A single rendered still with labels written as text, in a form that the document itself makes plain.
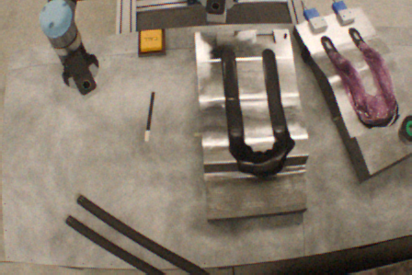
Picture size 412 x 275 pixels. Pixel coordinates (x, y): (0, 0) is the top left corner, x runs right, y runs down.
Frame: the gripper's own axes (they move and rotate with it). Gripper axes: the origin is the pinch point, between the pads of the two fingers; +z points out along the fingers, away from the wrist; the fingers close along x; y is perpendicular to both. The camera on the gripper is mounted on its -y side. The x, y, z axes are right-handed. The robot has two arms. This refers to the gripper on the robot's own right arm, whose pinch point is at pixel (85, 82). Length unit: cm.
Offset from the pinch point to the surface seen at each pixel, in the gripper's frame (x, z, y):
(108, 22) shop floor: -23, 95, 70
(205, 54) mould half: -31.4, 6.0, -7.9
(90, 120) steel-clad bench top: 4.1, 15.0, -4.1
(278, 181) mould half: -30, 9, -46
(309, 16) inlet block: -65, 8, -11
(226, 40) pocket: -39.2, 8.7, -6.1
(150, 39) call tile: -22.2, 11.3, 7.0
